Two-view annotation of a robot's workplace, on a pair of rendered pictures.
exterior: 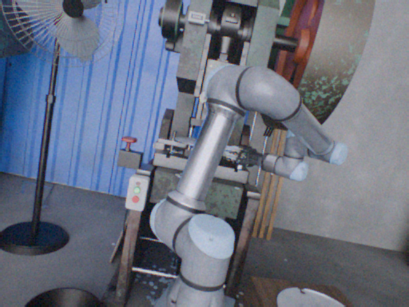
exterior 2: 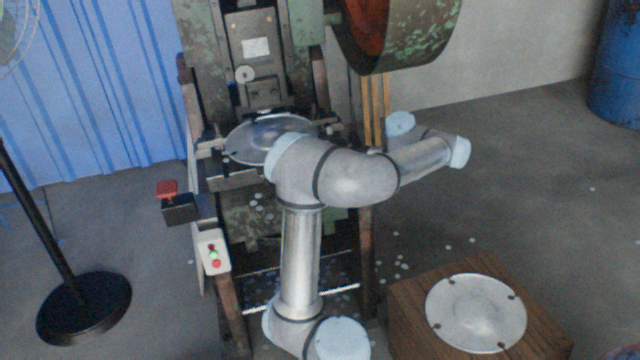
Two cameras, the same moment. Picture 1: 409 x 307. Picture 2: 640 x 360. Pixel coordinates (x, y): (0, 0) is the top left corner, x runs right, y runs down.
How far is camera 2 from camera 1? 0.67 m
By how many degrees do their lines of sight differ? 29
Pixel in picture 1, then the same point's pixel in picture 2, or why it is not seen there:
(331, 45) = not seen: outside the picture
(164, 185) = (240, 220)
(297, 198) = not seen: hidden behind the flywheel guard
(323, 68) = (412, 21)
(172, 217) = (291, 334)
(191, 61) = (201, 37)
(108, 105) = (56, 40)
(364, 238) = (523, 80)
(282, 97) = (375, 193)
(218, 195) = not seen: hidden behind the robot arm
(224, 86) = (297, 187)
